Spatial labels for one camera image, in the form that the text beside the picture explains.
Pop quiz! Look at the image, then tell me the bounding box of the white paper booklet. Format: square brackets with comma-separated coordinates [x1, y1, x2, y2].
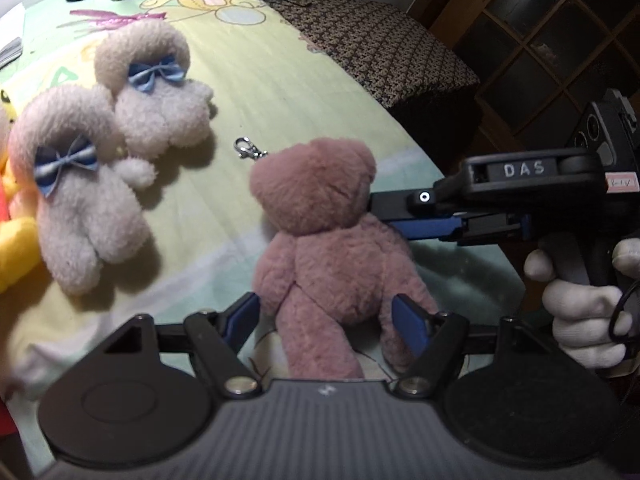
[0, 2, 26, 68]

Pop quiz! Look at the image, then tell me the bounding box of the pink teddy bear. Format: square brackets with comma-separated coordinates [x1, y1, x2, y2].
[248, 137, 441, 380]

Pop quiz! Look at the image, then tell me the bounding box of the yellow plush toy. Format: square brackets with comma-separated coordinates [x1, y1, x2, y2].
[0, 87, 40, 293]

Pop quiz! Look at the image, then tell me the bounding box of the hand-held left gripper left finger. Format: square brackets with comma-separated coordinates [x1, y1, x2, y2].
[102, 291, 263, 397]

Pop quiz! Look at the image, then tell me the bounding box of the white plush, navy striped bow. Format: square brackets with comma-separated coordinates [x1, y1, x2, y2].
[7, 85, 156, 296]

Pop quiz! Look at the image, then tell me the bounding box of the person's right hand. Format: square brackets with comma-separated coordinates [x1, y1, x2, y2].
[524, 237, 640, 371]

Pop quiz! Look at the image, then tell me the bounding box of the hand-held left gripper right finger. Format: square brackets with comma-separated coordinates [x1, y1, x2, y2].
[391, 293, 551, 398]

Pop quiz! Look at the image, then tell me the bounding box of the dark patterned ottoman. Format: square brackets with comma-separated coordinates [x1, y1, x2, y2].
[260, 0, 483, 161]

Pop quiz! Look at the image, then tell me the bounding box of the cartoon printed cloth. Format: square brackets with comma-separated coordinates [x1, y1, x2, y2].
[0, 0, 526, 401]

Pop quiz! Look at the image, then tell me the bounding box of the silver keychain clasp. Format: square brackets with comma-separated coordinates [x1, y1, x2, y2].
[233, 136, 268, 161]

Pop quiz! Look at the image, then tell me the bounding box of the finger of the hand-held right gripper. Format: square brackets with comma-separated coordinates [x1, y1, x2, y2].
[367, 175, 532, 247]

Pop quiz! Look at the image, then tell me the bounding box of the wooden glass-door cabinet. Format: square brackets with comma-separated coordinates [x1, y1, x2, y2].
[407, 0, 640, 161]

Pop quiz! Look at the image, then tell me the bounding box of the white plush, light blue bow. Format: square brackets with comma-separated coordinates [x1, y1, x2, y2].
[93, 22, 216, 161]

